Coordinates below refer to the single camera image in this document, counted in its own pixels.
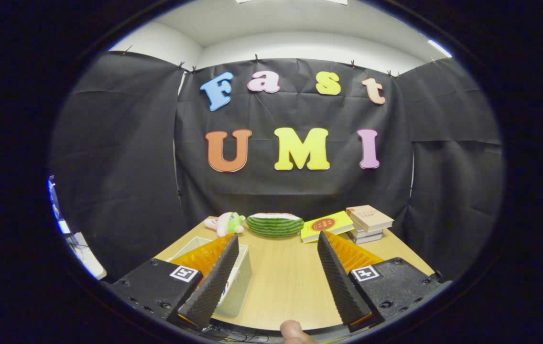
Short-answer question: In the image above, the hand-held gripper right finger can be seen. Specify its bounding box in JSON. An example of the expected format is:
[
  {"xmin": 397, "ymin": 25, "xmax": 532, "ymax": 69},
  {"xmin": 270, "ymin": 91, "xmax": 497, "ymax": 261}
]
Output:
[{"xmin": 317, "ymin": 231, "xmax": 451, "ymax": 333}]

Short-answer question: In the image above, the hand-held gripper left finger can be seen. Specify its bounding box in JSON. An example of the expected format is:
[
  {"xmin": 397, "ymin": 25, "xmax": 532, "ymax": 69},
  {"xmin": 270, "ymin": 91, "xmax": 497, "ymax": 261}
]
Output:
[{"xmin": 109, "ymin": 233, "xmax": 240, "ymax": 331}]

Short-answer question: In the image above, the white canvas shoe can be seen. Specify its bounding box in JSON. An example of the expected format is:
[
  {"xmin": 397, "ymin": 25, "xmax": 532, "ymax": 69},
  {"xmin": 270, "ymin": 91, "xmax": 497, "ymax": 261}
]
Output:
[{"xmin": 217, "ymin": 260, "xmax": 242, "ymax": 306}]

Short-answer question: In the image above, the pale green fabric storage box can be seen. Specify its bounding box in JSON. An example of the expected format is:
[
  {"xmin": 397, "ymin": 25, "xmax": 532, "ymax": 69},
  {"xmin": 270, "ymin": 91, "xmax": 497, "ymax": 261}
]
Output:
[{"xmin": 166, "ymin": 236, "xmax": 253, "ymax": 318}]

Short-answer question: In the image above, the blue printed box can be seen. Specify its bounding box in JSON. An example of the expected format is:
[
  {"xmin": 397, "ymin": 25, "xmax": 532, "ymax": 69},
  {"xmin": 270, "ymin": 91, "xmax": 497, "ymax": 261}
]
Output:
[{"xmin": 48, "ymin": 176, "xmax": 63, "ymax": 221}]

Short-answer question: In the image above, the dark blue book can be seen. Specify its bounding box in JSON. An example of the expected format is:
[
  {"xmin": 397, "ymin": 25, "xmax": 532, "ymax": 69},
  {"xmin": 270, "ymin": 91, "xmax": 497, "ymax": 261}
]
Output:
[{"xmin": 347, "ymin": 232, "xmax": 383, "ymax": 245}]

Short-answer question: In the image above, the white-edged book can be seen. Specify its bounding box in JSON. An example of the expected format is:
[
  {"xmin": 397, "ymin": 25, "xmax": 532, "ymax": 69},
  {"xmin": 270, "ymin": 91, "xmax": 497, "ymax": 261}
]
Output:
[{"xmin": 350, "ymin": 227, "xmax": 383, "ymax": 239}]

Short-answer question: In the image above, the yellow book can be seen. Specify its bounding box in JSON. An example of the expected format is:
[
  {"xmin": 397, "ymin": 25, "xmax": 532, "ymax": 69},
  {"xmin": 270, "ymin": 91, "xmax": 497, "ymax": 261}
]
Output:
[{"xmin": 300, "ymin": 211, "xmax": 354, "ymax": 243}]

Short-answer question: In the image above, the pink and green plush toy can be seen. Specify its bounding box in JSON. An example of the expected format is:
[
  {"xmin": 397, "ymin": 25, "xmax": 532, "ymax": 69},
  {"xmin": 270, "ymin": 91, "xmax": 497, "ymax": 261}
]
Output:
[{"xmin": 204, "ymin": 212, "xmax": 246, "ymax": 237}]

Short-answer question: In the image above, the beige book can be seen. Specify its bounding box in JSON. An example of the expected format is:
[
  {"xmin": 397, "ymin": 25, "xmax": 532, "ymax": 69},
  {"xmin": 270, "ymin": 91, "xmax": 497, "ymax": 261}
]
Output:
[{"xmin": 346, "ymin": 205, "xmax": 394, "ymax": 233}]

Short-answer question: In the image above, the watermelon slice plush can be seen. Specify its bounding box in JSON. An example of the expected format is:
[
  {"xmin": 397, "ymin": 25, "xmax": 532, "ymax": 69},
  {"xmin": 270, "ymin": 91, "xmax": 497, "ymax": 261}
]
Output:
[{"xmin": 246, "ymin": 213, "xmax": 304, "ymax": 238}]

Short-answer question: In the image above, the black backdrop cloth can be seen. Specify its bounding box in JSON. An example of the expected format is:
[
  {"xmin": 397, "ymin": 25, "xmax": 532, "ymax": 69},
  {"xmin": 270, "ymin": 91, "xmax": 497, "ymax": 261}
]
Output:
[{"xmin": 48, "ymin": 50, "xmax": 505, "ymax": 282}]

